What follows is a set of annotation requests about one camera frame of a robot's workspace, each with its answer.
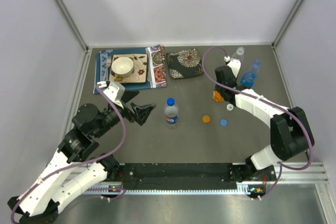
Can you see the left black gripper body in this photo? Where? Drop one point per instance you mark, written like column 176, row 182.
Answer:
column 128, row 113

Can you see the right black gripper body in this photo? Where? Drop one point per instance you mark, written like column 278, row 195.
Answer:
column 218, row 88

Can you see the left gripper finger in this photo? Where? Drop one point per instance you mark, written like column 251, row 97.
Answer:
column 142, row 112
column 128, row 95

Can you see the orange juice bottle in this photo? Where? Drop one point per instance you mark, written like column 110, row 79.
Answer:
column 217, row 96

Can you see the white green bottle cap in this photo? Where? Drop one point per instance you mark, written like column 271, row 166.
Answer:
column 229, row 107

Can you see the blue label water bottle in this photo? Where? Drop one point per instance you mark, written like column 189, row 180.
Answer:
column 249, row 78

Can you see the blue bottle cap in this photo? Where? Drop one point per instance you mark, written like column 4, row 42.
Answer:
column 223, row 122

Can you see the red-blue label water bottle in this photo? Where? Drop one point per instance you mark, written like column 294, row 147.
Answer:
column 171, row 112

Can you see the orange bottle cap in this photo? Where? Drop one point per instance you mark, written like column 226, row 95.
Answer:
column 206, row 118

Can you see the green label water bottle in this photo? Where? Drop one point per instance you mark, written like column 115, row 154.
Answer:
column 239, row 53

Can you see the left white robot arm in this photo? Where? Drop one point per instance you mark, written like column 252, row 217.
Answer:
column 70, row 172

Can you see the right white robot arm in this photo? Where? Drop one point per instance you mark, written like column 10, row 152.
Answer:
column 290, row 132

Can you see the beige floral square plate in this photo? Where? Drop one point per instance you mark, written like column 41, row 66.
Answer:
column 140, row 69

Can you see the cream ceramic bowl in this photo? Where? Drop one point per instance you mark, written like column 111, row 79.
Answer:
column 122, row 66

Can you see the silver fork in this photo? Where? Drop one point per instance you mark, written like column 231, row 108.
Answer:
column 106, row 69

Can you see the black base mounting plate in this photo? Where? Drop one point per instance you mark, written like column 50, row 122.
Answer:
column 182, row 176

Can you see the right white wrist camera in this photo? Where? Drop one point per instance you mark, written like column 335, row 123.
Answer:
column 234, row 63

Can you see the aluminium slotted rail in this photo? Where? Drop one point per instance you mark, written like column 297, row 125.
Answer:
column 314, row 174

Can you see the left aluminium corner post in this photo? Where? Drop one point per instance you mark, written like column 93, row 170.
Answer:
column 71, row 24

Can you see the aluminium corner post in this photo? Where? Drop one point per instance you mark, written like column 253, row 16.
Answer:
column 71, row 24
column 297, row 5

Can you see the right aluminium corner post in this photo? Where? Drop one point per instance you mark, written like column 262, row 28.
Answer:
column 297, row 5

